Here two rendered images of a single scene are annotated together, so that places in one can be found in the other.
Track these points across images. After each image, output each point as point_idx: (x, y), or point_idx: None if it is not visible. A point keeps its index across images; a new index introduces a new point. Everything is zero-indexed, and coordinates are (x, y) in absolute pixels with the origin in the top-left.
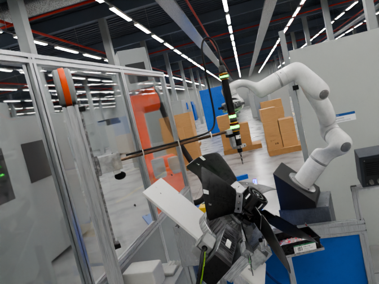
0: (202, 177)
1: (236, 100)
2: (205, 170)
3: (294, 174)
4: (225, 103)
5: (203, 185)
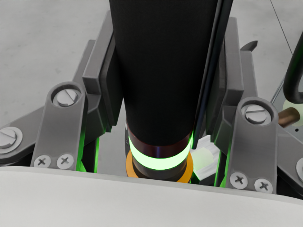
0: (247, 43)
1: (12, 176)
2: (247, 50)
3: None
4: (213, 26)
5: (241, 48)
